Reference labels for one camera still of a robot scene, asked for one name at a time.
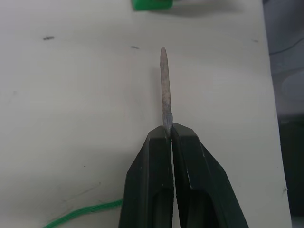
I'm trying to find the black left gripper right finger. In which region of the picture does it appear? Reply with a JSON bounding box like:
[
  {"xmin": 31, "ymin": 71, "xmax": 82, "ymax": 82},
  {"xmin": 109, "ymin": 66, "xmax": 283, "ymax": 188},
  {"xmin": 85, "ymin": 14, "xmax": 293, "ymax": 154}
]
[{"xmin": 171, "ymin": 123, "xmax": 249, "ymax": 228}]

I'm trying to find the green lace with wooden needle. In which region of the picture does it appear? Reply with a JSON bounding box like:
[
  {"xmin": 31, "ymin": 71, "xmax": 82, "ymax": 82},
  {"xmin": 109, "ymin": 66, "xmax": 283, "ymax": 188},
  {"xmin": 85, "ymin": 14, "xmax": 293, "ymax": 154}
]
[{"xmin": 42, "ymin": 47, "xmax": 175, "ymax": 228}]

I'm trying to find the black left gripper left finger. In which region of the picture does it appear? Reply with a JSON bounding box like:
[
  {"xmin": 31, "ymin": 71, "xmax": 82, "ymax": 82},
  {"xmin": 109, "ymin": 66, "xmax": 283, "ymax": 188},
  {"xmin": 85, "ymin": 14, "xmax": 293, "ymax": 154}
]
[{"xmin": 118, "ymin": 125, "xmax": 175, "ymax": 228}]

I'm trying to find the green block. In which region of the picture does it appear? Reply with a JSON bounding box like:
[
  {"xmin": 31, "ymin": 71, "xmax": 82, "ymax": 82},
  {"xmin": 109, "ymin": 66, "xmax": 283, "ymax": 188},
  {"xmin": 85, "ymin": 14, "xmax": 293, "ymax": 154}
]
[{"xmin": 131, "ymin": 0, "xmax": 173, "ymax": 11}]

